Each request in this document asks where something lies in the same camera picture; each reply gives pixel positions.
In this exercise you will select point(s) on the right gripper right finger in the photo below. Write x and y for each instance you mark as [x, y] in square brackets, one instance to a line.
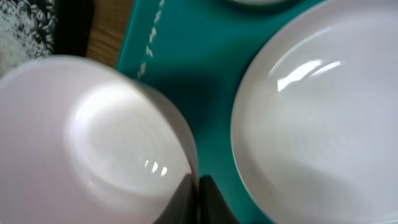
[214, 209]

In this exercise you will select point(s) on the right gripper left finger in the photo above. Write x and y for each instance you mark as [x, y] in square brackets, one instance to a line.
[182, 207]

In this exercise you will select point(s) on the pink bowl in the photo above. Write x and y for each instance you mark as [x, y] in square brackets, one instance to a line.
[82, 143]

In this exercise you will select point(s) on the cream green bowl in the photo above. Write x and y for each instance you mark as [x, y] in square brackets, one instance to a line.
[258, 2]

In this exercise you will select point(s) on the black waste tray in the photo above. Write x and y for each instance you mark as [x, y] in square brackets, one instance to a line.
[73, 28]

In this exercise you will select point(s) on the large white plate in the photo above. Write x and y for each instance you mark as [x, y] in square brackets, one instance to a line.
[314, 121]

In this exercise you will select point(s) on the teal plastic tray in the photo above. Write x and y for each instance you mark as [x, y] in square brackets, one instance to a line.
[195, 53]

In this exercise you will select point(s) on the spilled white rice pile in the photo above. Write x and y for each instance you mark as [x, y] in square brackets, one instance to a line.
[27, 31]

